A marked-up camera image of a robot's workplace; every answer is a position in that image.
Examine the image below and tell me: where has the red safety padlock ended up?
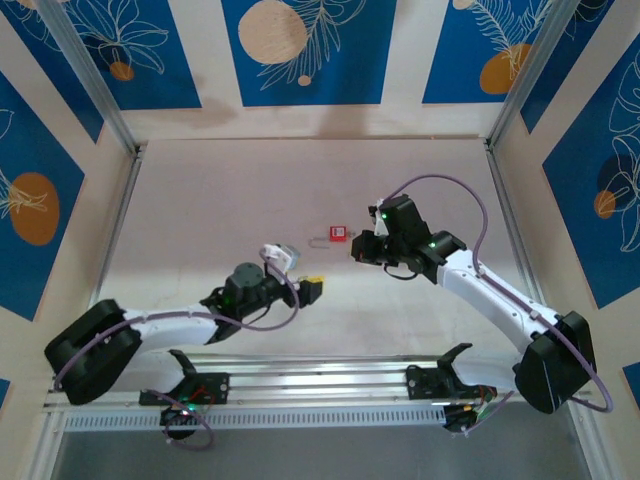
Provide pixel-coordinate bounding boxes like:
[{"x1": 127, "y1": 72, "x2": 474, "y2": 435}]
[{"x1": 309, "y1": 225, "x2": 350, "y2": 248}]

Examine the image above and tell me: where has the black base controller board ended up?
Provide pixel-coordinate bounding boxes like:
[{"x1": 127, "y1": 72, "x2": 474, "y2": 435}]
[
  {"x1": 442, "y1": 402, "x2": 496, "y2": 435},
  {"x1": 158, "y1": 402, "x2": 202, "y2": 427}
]

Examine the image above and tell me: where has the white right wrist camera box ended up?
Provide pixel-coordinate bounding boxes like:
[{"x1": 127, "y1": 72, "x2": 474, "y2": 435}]
[{"x1": 368, "y1": 196, "x2": 391, "y2": 237}]

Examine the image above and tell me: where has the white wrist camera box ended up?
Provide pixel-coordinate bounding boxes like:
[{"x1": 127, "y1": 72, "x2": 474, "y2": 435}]
[
  {"x1": 368, "y1": 196, "x2": 391, "y2": 237},
  {"x1": 258, "y1": 242, "x2": 304, "y2": 275}
]

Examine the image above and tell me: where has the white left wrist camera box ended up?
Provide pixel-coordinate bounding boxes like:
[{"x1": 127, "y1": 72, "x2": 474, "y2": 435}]
[{"x1": 258, "y1": 242, "x2": 304, "y2": 275}]

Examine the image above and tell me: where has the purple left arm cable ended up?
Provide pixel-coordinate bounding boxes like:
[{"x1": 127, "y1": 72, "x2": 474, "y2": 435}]
[{"x1": 52, "y1": 257, "x2": 301, "y2": 449}]

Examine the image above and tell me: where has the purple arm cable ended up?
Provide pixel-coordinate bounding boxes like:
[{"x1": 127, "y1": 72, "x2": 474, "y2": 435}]
[
  {"x1": 382, "y1": 173, "x2": 616, "y2": 436},
  {"x1": 52, "y1": 257, "x2": 301, "y2": 449}
]

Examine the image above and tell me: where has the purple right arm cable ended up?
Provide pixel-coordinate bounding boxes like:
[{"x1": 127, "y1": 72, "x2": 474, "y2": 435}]
[{"x1": 382, "y1": 173, "x2": 616, "y2": 436}]

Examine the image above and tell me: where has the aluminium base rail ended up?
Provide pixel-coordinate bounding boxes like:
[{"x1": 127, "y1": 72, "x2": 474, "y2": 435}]
[{"x1": 42, "y1": 352, "x2": 591, "y2": 417}]

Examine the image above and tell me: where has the white slotted cable duct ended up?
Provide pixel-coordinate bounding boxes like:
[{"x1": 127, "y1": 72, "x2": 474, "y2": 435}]
[{"x1": 62, "y1": 405, "x2": 447, "y2": 434}]

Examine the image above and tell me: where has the aluminium frame post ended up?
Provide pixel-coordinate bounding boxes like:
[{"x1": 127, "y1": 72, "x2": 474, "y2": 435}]
[
  {"x1": 487, "y1": 0, "x2": 576, "y2": 151},
  {"x1": 34, "y1": 0, "x2": 144, "y2": 157}
]

